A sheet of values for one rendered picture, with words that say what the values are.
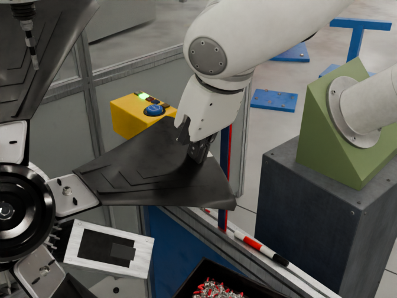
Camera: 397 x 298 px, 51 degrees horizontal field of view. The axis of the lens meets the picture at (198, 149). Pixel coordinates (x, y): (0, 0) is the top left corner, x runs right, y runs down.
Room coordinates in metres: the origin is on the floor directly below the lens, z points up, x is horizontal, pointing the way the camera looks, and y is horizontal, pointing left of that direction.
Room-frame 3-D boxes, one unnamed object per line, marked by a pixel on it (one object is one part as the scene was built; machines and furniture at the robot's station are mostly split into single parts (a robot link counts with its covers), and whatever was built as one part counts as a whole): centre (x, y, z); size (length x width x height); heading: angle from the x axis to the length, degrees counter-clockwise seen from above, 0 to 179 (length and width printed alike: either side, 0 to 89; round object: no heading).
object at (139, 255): (0.53, 0.18, 0.98); 0.20 x 0.16 x 0.20; 44
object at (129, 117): (0.93, 0.14, 1.02); 0.16 x 0.10 x 0.11; 44
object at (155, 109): (0.90, 0.11, 1.08); 0.04 x 0.04 x 0.02
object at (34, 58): (0.47, 0.20, 1.38); 0.01 x 0.01 x 0.05
